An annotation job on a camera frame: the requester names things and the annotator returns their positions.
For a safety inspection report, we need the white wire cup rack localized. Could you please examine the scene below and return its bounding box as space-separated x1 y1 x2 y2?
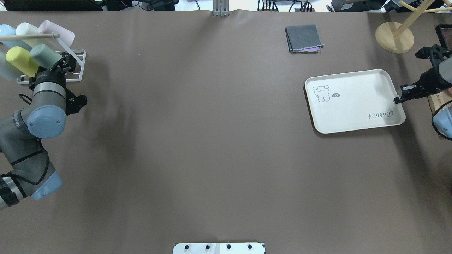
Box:
1 33 86 85

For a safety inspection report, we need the dark picture frame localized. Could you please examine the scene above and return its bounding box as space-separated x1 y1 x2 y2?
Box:
435 24 452 50

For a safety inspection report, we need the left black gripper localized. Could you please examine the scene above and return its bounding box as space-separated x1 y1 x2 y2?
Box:
49 52 77 74

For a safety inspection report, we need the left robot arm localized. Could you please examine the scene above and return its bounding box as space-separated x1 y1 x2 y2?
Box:
0 52 88 209

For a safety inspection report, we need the cream white cup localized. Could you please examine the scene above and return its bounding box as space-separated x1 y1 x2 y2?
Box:
16 22 46 48

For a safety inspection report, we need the aluminium frame post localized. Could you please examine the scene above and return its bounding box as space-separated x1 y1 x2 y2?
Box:
213 0 230 17

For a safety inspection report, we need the wooden stand with round base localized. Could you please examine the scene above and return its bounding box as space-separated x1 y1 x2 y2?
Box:
375 0 452 54

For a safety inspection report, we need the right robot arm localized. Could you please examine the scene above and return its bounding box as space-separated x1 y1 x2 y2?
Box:
394 44 452 140

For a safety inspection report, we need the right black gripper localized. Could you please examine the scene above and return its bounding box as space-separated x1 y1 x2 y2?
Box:
394 72 442 104

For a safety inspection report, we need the white rabbit print tray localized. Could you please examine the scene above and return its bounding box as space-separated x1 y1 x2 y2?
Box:
304 69 406 134

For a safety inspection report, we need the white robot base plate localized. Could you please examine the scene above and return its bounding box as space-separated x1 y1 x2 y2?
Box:
172 242 266 254

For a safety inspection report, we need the light blue cup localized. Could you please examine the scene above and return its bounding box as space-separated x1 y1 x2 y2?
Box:
0 24 32 51

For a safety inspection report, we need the folded grey purple cloth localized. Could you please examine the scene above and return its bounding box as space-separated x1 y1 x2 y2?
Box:
285 24 325 53

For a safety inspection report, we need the pink cup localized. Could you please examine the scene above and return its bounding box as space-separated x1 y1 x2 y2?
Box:
38 20 75 46

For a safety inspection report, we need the green cup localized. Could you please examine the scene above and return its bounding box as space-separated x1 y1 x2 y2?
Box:
30 44 62 69

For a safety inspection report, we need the wooden board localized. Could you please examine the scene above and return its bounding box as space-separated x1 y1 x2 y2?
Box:
427 91 449 115

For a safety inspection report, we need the yellow cup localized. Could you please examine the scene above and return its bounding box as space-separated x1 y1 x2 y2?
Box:
5 46 39 77

